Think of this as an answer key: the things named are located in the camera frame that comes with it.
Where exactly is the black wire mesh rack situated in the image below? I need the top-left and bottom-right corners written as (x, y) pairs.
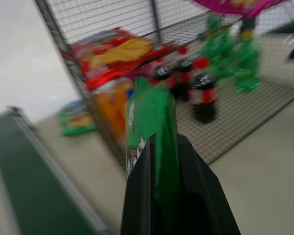
top-left (35, 0), bottom-right (294, 170)

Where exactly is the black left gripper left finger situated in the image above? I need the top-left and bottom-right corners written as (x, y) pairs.
top-left (120, 140), bottom-right (152, 235)

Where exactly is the green soda bottle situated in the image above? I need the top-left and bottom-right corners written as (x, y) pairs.
top-left (234, 31), bottom-right (261, 95)
top-left (201, 14), bottom-right (237, 83)

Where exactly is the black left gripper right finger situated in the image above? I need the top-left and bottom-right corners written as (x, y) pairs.
top-left (177, 133), bottom-right (241, 235)

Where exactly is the cola bottle with red label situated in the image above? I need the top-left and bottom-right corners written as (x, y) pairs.
top-left (149, 65), bottom-right (175, 89)
top-left (171, 60), bottom-right (195, 101)
top-left (188, 57), bottom-right (218, 124)

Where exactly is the green conveyor belt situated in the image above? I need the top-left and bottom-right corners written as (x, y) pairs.
top-left (0, 115), bottom-right (98, 235)

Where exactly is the green and orange snack bag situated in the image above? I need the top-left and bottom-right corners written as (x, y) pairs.
top-left (58, 99), bottom-right (97, 137)

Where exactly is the red chip bag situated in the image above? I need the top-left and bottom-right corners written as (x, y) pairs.
top-left (70, 28), bottom-right (173, 93)

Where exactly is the silver conveyor side rail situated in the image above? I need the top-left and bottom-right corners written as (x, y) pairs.
top-left (5, 105), bottom-right (121, 235)

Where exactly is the magenta snack bag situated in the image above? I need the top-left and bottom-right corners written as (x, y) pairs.
top-left (192, 0), bottom-right (289, 20)

